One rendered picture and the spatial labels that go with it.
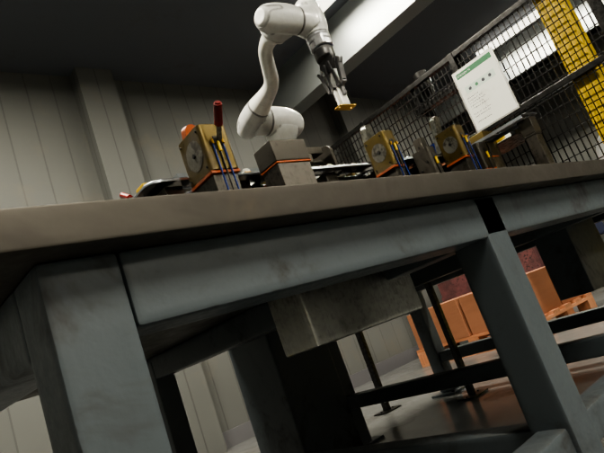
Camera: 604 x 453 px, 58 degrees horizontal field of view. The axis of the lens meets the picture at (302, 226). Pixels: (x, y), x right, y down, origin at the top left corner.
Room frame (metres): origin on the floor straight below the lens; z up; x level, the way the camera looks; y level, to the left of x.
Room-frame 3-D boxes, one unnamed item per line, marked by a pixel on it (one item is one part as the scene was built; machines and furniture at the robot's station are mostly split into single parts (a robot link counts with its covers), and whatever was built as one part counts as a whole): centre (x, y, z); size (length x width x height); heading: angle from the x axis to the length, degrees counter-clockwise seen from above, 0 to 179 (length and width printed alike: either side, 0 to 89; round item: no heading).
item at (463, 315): (4.75, -1.27, 0.23); 1.31 x 0.94 x 0.45; 34
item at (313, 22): (1.86, -0.29, 1.63); 0.13 x 0.11 x 0.16; 129
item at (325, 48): (1.87, -0.29, 1.45); 0.08 x 0.07 x 0.09; 39
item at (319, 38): (1.87, -0.30, 1.52); 0.09 x 0.09 x 0.06
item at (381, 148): (1.67, -0.33, 0.87); 0.12 x 0.07 x 0.35; 42
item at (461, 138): (1.88, -0.61, 0.87); 0.12 x 0.07 x 0.35; 42
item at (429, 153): (1.81, -0.49, 0.84); 0.10 x 0.05 x 0.29; 42
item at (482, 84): (2.38, -0.99, 1.30); 0.23 x 0.02 x 0.31; 42
